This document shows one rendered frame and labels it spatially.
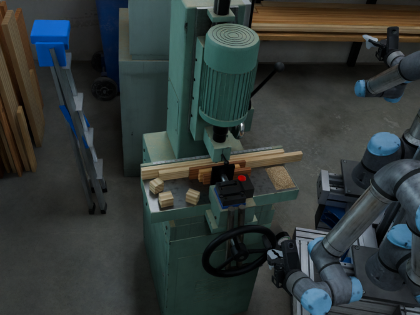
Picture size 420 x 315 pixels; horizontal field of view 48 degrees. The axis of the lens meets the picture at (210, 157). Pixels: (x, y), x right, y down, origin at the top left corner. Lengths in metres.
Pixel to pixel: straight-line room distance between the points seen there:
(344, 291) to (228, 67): 0.76
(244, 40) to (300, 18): 2.38
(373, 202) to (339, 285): 0.27
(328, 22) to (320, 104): 0.67
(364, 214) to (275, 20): 2.56
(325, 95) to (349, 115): 0.30
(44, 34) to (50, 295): 1.31
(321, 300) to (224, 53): 0.78
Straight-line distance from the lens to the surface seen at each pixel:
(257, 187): 1.86
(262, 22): 3.74
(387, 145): 2.02
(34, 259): 2.79
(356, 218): 1.43
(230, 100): 1.57
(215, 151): 1.75
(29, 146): 3.10
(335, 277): 1.49
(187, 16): 1.67
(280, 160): 1.97
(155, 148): 2.13
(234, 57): 1.48
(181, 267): 2.05
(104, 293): 2.60
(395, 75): 1.94
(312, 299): 1.41
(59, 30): 2.29
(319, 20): 3.91
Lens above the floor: 2.20
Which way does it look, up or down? 42 degrees down
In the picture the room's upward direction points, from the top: 7 degrees clockwise
